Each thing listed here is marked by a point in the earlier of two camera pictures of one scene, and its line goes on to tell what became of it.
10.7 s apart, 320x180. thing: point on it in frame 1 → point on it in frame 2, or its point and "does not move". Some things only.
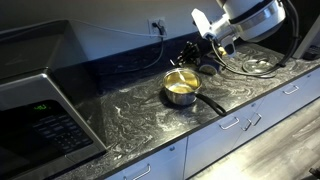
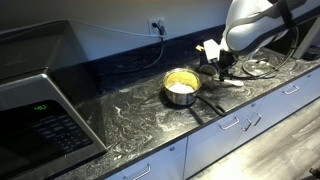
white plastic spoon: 182,77 → 235,82
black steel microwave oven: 51,117 does not move
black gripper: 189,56 → 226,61
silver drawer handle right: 142,175 does not move
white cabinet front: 182,161 does not move
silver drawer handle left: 296,86 does not move
